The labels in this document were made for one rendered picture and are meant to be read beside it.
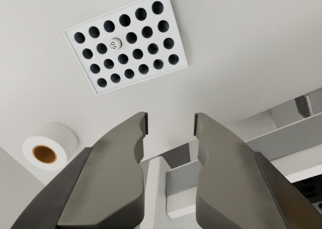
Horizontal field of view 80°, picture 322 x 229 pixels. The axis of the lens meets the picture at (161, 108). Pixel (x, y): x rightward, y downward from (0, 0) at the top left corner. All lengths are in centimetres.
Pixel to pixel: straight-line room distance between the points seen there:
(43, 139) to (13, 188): 175
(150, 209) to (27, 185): 179
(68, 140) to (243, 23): 30
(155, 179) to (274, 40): 23
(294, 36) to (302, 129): 12
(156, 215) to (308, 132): 17
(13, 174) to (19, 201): 32
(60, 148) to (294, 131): 31
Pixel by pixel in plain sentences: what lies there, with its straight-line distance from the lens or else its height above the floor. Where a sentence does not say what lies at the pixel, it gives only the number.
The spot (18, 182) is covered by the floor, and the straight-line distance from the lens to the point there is 200.
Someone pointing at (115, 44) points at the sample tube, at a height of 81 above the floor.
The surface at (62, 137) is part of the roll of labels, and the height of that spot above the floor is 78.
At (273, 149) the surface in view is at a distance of 23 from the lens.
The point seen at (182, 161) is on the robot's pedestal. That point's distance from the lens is 96.
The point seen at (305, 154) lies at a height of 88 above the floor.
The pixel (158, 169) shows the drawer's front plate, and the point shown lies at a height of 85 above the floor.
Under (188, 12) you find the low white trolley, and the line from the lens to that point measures 26.
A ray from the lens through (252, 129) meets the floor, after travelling 133.
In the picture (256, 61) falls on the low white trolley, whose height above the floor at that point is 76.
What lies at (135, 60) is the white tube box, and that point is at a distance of 24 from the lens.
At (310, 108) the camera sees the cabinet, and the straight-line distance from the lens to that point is 70.
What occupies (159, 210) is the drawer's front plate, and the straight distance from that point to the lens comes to 22.
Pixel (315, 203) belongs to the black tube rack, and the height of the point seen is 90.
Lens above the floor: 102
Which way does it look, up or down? 62 degrees down
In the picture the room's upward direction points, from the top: 174 degrees counter-clockwise
